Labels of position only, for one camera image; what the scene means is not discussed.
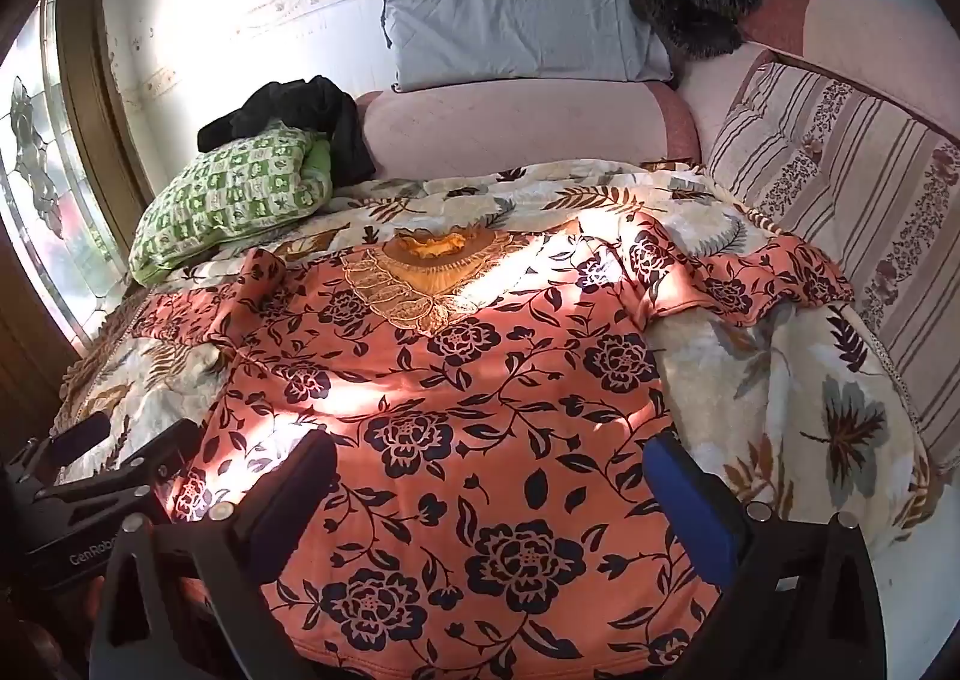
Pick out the green patterned pillow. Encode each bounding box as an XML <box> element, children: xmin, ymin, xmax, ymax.
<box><xmin>129</xmin><ymin>123</ymin><xmax>335</xmax><ymax>287</ymax></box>

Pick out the orange floral shirt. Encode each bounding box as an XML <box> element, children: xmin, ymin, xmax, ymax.
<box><xmin>131</xmin><ymin>224</ymin><xmax>856</xmax><ymax>680</ymax></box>

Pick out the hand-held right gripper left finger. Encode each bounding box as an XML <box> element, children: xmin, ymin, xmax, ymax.
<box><xmin>88</xmin><ymin>429</ymin><xmax>340</xmax><ymax>680</ymax></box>

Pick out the leaf print blanket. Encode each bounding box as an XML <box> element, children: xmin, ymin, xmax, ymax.
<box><xmin>52</xmin><ymin>159</ymin><xmax>935</xmax><ymax>546</ymax></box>

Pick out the dark furry garment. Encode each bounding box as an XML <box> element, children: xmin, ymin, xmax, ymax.
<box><xmin>628</xmin><ymin>0</ymin><xmax>773</xmax><ymax>62</ymax></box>

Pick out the grey pillow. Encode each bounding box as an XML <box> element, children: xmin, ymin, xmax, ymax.
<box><xmin>371</xmin><ymin>0</ymin><xmax>674</xmax><ymax>92</ymax></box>

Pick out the striped floral cushion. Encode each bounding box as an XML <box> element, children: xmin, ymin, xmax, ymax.
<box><xmin>705</xmin><ymin>50</ymin><xmax>960</xmax><ymax>471</ymax></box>

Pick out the black garment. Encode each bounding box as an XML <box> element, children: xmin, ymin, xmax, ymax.
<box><xmin>197</xmin><ymin>75</ymin><xmax>377</xmax><ymax>188</ymax></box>

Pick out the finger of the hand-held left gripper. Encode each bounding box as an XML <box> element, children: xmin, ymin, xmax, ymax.
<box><xmin>34</xmin><ymin>417</ymin><xmax>202</xmax><ymax>507</ymax></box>
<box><xmin>46</xmin><ymin>411</ymin><xmax>112</xmax><ymax>465</ymax></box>

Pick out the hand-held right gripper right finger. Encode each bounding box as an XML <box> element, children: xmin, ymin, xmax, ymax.
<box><xmin>643</xmin><ymin>431</ymin><xmax>887</xmax><ymax>680</ymax></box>

